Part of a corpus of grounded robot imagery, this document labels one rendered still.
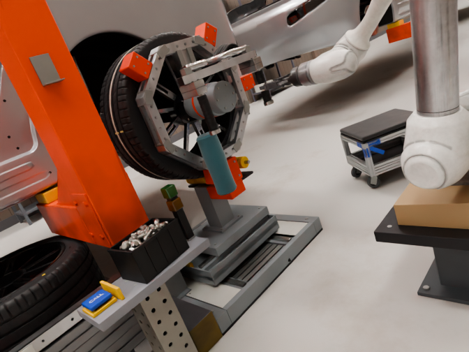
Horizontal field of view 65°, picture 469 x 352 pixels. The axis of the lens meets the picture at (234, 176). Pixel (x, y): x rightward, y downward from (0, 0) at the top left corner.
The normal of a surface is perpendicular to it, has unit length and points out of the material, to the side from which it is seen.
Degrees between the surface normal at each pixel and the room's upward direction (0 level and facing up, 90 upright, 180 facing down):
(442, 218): 90
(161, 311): 90
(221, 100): 90
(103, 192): 90
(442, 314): 0
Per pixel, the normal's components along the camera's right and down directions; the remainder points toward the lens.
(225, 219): 0.69, -0.03
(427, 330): -0.34, -0.90
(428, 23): -0.56, 0.47
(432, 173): -0.69, 0.55
